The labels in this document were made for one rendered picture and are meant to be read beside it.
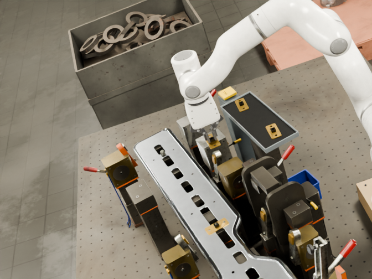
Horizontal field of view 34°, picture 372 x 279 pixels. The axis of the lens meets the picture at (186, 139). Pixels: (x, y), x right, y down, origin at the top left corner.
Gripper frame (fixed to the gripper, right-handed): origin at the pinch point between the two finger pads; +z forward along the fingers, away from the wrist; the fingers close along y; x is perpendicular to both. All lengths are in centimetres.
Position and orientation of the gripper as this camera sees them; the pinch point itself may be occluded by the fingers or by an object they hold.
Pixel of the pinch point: (210, 135)
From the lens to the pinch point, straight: 209.6
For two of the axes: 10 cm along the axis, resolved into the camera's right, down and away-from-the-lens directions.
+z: 2.9, 7.8, 5.6
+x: 2.6, 5.0, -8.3
